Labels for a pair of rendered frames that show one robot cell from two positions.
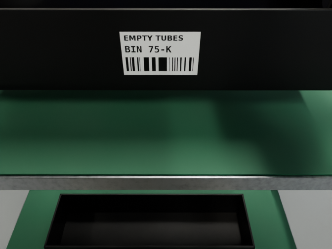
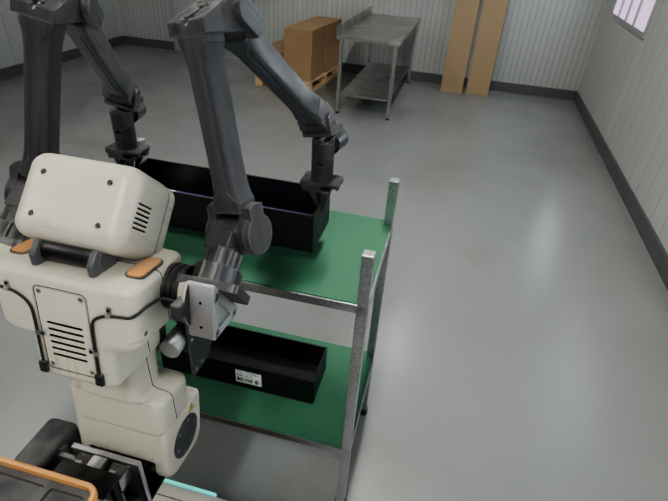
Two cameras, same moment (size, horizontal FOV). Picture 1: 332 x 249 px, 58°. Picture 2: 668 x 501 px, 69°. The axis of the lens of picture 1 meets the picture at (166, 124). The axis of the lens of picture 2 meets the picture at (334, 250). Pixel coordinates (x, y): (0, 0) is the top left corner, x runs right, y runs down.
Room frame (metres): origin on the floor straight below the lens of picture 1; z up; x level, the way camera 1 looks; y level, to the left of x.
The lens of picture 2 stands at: (-0.70, -0.51, 1.74)
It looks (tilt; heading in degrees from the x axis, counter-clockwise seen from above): 34 degrees down; 12
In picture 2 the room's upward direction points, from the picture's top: 4 degrees clockwise
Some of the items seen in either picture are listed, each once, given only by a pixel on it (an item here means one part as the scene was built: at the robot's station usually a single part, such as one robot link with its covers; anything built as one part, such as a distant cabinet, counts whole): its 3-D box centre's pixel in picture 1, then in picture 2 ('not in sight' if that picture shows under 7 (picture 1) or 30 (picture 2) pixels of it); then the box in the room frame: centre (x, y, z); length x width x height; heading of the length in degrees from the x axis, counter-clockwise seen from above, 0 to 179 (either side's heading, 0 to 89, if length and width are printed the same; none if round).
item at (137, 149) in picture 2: not in sight; (125, 140); (0.42, 0.34, 1.21); 0.10 x 0.07 x 0.07; 90
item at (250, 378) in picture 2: (151, 228); (245, 357); (0.46, 0.04, 0.41); 0.57 x 0.17 x 0.11; 90
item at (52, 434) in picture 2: not in sight; (112, 444); (-0.13, 0.12, 0.68); 0.28 x 0.27 x 0.25; 90
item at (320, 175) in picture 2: not in sight; (322, 171); (0.42, -0.23, 1.21); 0.10 x 0.07 x 0.07; 90
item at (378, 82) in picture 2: not in sight; (380, 58); (5.32, 0.37, 0.45); 1.73 x 0.65 x 0.89; 179
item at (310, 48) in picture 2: not in sight; (299, 51); (5.63, 1.46, 0.36); 1.16 x 0.83 x 0.71; 179
